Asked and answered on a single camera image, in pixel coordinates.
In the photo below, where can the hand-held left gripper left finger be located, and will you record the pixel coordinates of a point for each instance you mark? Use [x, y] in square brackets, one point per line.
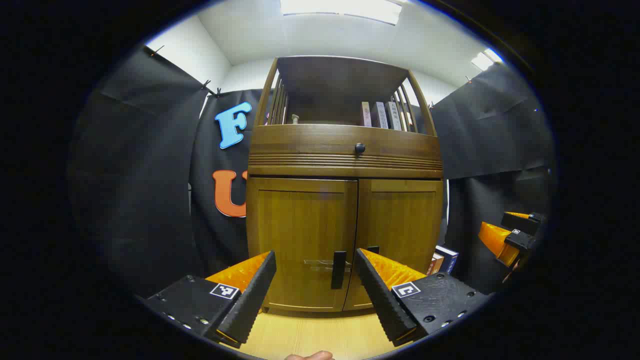
[250, 300]

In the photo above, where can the pale pink book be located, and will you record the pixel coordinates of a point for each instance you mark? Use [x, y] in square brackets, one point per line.
[366, 115]

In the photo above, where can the large ceiling light panel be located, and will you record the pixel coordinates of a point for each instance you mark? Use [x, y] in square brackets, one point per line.
[345, 9]

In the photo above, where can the wooden cabinet drawer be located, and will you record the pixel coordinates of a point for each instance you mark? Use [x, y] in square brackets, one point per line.
[300, 142]

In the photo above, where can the small ceiling light panel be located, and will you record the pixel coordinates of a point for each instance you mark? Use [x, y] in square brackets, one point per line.
[484, 60]

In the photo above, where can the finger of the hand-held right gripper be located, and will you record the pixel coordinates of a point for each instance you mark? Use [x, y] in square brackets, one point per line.
[520, 222]
[495, 240]

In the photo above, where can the taped wooden cabinet door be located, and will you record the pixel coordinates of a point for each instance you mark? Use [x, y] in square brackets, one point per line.
[295, 220]

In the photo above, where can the black round drawer knob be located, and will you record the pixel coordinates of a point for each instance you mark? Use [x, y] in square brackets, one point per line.
[360, 148]

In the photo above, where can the dark blue book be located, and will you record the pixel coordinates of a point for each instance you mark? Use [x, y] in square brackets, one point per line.
[447, 259]

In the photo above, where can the plain wooden cabinet door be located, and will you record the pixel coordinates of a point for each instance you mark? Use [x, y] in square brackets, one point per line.
[400, 220]

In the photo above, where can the wooden double-door shoe cabinet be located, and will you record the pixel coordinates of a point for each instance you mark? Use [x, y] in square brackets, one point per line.
[345, 165]

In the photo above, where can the red book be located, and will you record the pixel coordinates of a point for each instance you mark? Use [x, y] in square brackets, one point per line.
[435, 264]

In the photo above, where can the clear tape strip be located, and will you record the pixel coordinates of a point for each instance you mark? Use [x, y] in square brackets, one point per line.
[317, 265]

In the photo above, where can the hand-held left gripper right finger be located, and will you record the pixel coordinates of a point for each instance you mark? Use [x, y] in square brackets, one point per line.
[382, 295]

